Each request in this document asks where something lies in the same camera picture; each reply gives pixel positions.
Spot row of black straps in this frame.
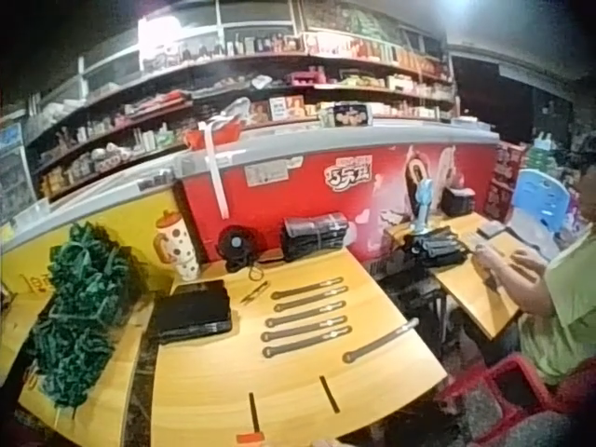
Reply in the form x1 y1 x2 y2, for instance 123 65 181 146
260 276 353 359

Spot glass door cooler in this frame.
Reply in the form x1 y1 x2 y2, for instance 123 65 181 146
0 121 38 210

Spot bundle of black bands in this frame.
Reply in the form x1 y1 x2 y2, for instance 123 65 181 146
279 212 350 263

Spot blue white stand fan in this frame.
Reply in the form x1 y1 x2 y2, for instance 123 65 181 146
409 176 441 234

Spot printed snack box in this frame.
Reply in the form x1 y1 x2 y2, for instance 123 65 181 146
319 102 376 129

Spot small black desk fan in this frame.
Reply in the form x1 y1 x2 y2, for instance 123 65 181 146
217 225 257 272

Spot red ice cream freezer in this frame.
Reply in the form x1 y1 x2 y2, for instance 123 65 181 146
174 118 502 280

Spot red bag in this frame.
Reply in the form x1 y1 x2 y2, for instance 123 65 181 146
183 115 243 148

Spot group of green bottles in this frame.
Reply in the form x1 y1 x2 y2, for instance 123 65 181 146
525 132 567 173

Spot shelf of shop goods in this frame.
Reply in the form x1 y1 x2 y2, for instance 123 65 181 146
22 0 460 196

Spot red plastic chair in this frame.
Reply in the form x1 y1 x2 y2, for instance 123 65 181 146
435 351 596 447

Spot white hanging strip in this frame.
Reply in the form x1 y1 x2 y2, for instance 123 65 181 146
197 118 232 220

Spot yellow freezer chest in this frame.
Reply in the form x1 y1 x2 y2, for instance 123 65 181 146
0 162 206 299

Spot heap of green straps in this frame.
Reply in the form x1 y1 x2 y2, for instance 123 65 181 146
25 222 141 409

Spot blue plastic chair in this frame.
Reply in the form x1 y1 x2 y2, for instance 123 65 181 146
509 168 572 234

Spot black flat stack of sheets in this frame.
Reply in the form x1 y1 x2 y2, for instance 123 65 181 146
152 278 234 345

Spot white dotted mug with lid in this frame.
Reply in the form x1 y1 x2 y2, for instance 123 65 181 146
152 209 201 283

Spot black box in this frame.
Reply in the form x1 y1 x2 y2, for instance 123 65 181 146
440 184 476 218

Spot black buckle strap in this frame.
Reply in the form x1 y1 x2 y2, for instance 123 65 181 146
342 318 420 364

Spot thread snips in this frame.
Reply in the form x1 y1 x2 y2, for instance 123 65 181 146
239 279 271 306

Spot red rack of goods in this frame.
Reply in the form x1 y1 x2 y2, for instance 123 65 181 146
483 142 530 223

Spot black bundle with strips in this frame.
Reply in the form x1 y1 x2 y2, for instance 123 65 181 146
402 227 469 269

